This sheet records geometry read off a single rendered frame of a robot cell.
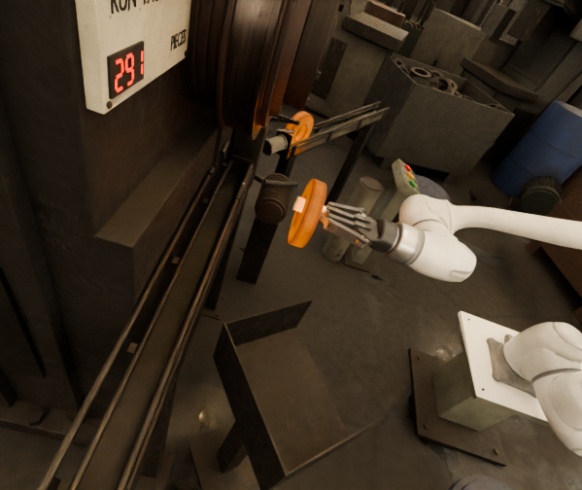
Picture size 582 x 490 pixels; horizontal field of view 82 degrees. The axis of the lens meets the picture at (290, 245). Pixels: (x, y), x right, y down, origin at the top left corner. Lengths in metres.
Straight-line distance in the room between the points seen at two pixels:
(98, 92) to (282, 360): 0.59
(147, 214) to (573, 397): 1.21
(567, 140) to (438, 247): 3.30
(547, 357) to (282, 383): 0.92
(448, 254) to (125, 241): 0.65
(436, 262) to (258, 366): 0.45
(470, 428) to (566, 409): 0.56
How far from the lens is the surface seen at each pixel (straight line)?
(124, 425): 0.69
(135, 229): 0.56
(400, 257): 0.79
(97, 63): 0.42
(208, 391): 1.37
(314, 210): 0.68
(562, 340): 1.40
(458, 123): 3.26
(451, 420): 1.73
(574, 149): 4.08
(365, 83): 3.51
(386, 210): 1.79
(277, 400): 0.74
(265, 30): 0.61
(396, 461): 1.55
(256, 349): 0.76
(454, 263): 0.83
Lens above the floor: 1.27
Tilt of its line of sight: 41 degrees down
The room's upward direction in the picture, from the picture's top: 24 degrees clockwise
